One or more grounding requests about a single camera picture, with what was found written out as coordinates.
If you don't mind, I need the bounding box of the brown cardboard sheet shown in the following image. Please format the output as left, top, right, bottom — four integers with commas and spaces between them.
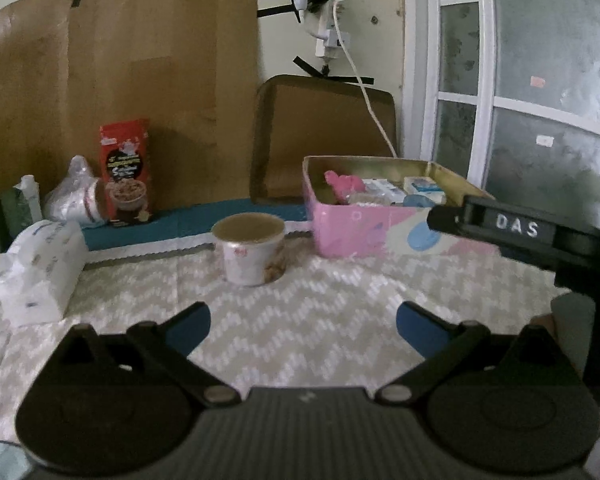
0, 0, 259, 209

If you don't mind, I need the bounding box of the white tissue pack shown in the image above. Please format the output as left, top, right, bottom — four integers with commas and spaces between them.
0, 220, 88, 327

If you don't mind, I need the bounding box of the plastic bag with cup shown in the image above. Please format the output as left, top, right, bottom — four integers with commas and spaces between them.
42, 155, 108, 229

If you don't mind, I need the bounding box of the pink tin box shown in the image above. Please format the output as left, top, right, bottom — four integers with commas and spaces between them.
302, 156, 496, 258

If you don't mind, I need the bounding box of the brown tray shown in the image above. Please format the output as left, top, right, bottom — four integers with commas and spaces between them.
249, 75, 398, 204

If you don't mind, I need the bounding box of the white framed window door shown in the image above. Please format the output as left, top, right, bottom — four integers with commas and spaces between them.
401, 0, 600, 227

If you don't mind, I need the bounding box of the round tin can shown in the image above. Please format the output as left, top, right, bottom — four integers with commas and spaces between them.
211, 212, 287, 287

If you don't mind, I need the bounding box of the pink soft item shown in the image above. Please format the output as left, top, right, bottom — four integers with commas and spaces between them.
324, 170, 366, 204

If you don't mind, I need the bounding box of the blue mat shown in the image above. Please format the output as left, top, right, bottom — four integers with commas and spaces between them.
83, 198, 308, 250

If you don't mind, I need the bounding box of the green white carton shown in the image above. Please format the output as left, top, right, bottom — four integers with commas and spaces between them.
1, 174, 43, 238

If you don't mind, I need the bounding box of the white power cable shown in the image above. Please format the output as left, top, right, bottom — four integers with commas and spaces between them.
330, 0, 399, 158

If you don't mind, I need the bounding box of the white wall charger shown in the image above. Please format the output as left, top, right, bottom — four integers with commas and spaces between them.
315, 0, 350, 63

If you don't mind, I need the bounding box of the red cereal box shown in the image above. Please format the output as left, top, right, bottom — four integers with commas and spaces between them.
99, 119, 152, 226

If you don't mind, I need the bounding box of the patterned tablecloth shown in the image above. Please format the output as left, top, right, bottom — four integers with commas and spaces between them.
0, 237, 558, 441

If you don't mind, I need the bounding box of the white blue tissue packet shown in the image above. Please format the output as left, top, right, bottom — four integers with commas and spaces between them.
403, 177, 446, 207

